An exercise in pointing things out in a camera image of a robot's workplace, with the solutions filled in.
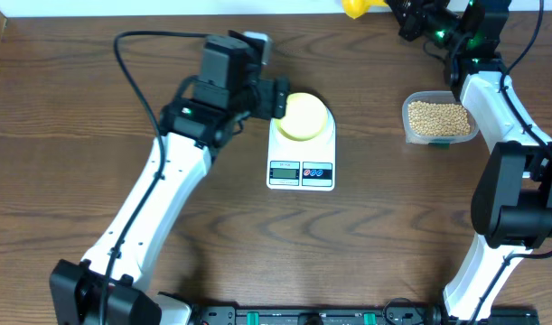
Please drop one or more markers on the white digital kitchen scale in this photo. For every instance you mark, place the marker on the white digital kitchen scale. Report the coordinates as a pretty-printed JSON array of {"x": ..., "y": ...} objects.
[{"x": 302, "y": 165}]

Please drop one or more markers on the yellow bowl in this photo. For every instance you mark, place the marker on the yellow bowl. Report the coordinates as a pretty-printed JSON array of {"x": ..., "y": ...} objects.
[{"x": 305, "y": 117}]

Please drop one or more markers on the clear plastic container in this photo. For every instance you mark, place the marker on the clear plastic container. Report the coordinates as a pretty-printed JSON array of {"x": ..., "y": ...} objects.
[{"x": 436, "y": 97}]

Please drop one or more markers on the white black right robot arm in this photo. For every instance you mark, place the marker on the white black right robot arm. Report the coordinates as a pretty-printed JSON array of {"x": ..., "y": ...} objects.
[{"x": 511, "y": 208}]

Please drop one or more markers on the yellow measuring scoop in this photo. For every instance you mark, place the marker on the yellow measuring scoop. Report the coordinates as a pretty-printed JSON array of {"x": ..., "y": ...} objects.
[{"x": 356, "y": 8}]

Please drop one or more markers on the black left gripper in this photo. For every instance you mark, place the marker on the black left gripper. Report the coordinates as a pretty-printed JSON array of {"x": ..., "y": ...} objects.
[{"x": 273, "y": 98}]

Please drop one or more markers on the soybeans pile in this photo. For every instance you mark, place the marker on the soybeans pile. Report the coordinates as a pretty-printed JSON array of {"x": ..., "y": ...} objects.
[{"x": 438, "y": 119}]

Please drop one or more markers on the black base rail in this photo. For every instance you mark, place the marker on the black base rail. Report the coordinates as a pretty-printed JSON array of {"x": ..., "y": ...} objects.
[{"x": 395, "y": 314}]

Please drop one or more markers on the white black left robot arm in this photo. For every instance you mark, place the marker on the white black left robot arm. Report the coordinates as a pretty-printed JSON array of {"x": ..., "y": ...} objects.
[{"x": 109, "y": 284}]

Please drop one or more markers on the green tape label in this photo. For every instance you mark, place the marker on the green tape label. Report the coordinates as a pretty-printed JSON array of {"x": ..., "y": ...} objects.
[{"x": 440, "y": 144}]

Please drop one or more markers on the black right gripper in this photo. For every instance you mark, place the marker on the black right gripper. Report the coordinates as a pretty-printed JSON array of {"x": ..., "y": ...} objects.
[{"x": 411, "y": 21}]

